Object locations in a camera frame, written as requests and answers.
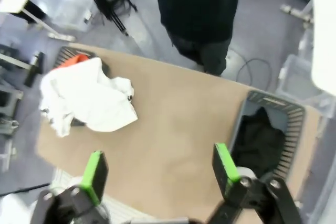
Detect grey plastic lattice basket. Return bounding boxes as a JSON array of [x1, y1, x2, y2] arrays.
[[228, 90, 307, 183], [54, 46, 111, 127]]

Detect person in black t-shirt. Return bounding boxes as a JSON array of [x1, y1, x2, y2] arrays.
[[153, 0, 275, 77]]

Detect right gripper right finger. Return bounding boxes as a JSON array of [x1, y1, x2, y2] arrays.
[[207, 142, 302, 224]]

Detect black trousers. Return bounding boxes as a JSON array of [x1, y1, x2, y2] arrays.
[[232, 105, 287, 180]]

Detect white t-shirt black print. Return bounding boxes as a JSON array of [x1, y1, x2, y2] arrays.
[[38, 57, 139, 138]]

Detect orange printed t-shirt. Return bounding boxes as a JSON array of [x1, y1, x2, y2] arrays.
[[61, 54, 91, 69]]

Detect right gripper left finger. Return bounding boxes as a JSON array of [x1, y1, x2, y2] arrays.
[[31, 150, 110, 224]]

